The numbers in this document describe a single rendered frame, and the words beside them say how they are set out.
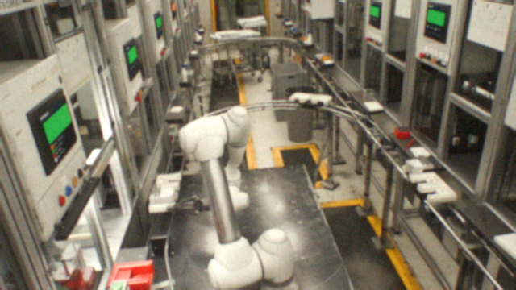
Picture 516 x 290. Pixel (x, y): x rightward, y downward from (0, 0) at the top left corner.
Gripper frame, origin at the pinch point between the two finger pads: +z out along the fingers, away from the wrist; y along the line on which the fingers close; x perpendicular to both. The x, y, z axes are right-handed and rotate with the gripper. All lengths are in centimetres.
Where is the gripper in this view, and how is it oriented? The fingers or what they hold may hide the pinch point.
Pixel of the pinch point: (172, 207)
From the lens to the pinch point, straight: 224.4
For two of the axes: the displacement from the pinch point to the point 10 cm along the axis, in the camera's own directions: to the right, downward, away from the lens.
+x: 0.7, 4.3, -9.0
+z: -10.0, 0.9, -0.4
